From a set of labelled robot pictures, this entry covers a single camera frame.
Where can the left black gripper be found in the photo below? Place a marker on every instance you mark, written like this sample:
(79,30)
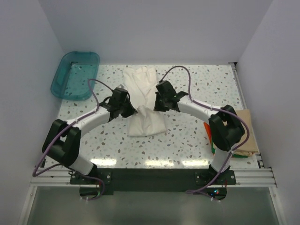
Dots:
(131,111)

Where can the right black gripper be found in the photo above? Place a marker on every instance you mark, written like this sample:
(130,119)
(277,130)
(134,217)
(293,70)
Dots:
(157,108)

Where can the white printed t shirt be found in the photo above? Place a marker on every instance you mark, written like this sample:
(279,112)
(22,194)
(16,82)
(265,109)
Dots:
(141,85)

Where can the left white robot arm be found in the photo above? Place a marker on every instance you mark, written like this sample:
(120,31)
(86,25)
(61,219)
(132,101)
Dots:
(62,143)

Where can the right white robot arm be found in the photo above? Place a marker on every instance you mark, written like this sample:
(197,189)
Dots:
(226,128)

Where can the orange folded t shirt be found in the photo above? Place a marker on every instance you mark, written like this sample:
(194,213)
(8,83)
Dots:
(208,131)

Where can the teal plastic basket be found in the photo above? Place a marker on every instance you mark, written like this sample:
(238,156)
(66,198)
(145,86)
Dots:
(71,78)

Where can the green folded t shirt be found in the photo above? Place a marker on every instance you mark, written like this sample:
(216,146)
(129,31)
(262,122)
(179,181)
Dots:
(235,154)

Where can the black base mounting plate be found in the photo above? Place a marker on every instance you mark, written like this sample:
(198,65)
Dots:
(99,187)

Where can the aluminium frame rail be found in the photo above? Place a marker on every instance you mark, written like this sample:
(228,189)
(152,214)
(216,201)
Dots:
(253,175)

